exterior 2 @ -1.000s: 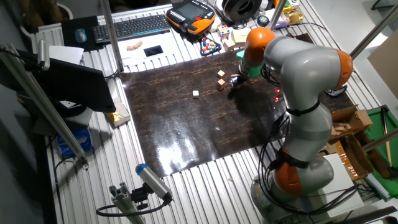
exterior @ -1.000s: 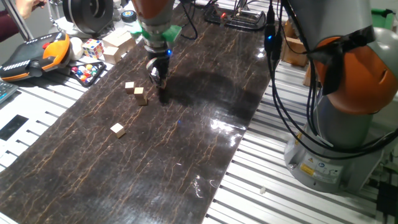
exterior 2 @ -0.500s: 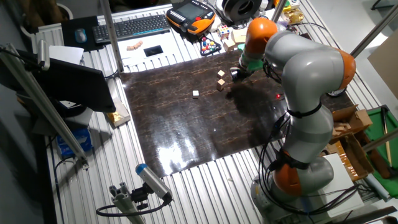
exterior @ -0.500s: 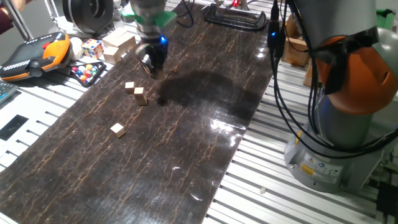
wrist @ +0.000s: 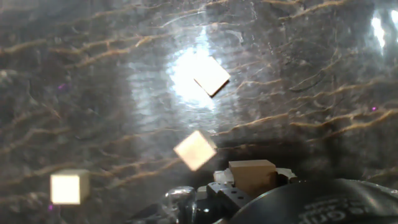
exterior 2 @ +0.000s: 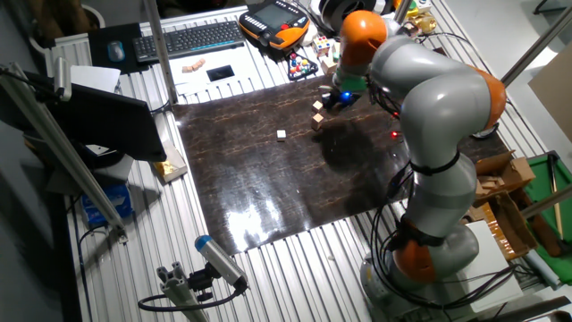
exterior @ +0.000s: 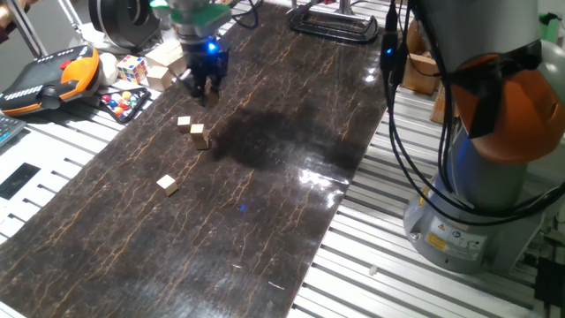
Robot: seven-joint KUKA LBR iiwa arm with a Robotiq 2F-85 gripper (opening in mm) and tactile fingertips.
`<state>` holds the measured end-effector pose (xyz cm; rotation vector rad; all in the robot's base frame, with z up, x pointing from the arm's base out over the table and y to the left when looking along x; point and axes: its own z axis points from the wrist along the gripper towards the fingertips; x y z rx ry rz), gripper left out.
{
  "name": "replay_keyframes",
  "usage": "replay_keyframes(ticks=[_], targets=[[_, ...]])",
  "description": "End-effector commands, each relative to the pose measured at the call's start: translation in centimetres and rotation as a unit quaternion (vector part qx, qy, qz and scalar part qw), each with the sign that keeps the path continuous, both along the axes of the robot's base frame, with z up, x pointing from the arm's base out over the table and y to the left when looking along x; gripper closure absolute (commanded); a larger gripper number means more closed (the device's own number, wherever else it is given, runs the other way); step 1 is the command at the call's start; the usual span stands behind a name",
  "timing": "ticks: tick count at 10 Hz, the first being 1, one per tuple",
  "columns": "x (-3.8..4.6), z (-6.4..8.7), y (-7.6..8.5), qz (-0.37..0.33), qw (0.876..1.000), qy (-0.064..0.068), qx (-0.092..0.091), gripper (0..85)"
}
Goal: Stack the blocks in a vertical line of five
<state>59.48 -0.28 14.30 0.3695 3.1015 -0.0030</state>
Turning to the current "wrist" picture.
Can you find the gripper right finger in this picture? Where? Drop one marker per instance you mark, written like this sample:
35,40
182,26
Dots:
286,175

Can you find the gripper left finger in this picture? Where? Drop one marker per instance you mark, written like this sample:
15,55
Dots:
224,196

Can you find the small pale wooden cube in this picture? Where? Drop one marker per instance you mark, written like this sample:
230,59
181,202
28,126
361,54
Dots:
195,150
213,77
253,174
66,188

